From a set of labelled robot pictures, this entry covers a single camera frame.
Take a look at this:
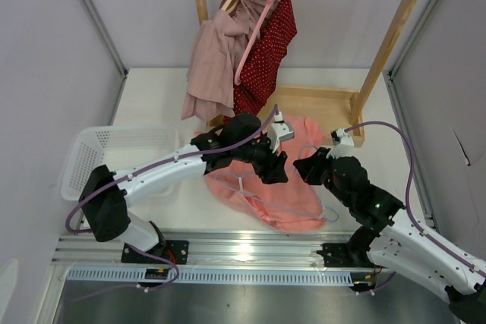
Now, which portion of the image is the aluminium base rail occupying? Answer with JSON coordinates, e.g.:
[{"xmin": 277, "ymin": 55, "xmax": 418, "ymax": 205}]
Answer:
[{"xmin": 51, "ymin": 231, "xmax": 350, "ymax": 270}]

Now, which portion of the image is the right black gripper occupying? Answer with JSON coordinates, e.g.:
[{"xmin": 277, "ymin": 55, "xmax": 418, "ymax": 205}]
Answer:
[{"xmin": 293, "ymin": 147, "xmax": 352, "ymax": 207}]

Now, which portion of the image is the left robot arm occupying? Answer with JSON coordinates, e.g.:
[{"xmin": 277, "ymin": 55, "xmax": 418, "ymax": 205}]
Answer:
[{"xmin": 79, "ymin": 112, "xmax": 295, "ymax": 263}]

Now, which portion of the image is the salmon pink skirt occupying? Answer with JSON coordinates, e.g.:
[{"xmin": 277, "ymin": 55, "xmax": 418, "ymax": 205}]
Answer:
[{"xmin": 204, "ymin": 116, "xmax": 339, "ymax": 233}]

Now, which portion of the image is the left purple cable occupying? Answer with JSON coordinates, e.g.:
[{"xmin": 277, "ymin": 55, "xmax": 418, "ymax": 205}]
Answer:
[{"xmin": 65, "ymin": 103, "xmax": 280, "ymax": 236}]

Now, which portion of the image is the dusty pink dress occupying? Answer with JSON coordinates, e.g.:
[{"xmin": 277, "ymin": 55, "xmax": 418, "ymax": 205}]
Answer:
[{"xmin": 181, "ymin": 0, "xmax": 267, "ymax": 121}]

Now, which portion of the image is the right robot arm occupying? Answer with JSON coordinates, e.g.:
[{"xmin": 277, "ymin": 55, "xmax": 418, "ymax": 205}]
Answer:
[{"xmin": 294, "ymin": 148, "xmax": 485, "ymax": 323}]

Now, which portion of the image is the white plastic basket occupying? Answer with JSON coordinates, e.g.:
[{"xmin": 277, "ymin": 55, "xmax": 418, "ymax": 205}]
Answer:
[{"xmin": 61, "ymin": 125, "xmax": 181, "ymax": 201}]

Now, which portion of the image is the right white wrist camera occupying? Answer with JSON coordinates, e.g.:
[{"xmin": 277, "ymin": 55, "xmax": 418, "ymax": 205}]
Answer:
[{"xmin": 327, "ymin": 128, "xmax": 355, "ymax": 159}]

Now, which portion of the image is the wooden clothes rack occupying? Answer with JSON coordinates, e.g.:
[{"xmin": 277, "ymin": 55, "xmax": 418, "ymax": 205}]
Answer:
[{"xmin": 195, "ymin": 0, "xmax": 417, "ymax": 131}]

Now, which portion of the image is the white slotted cable duct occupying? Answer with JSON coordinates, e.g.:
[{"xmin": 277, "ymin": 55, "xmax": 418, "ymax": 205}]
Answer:
[{"xmin": 67, "ymin": 266, "xmax": 374, "ymax": 287}]

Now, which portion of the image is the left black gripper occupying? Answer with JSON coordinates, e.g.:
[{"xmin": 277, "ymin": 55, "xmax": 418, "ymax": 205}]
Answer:
[{"xmin": 233, "ymin": 132, "xmax": 288, "ymax": 184}]

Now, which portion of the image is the red polka dot garment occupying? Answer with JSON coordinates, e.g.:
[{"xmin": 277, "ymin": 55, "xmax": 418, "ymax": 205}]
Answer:
[{"xmin": 233, "ymin": 0, "xmax": 297, "ymax": 115}]

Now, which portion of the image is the light blue plastic hanger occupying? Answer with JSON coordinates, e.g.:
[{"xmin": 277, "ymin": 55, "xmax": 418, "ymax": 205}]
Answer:
[{"xmin": 213, "ymin": 167, "xmax": 339, "ymax": 225}]

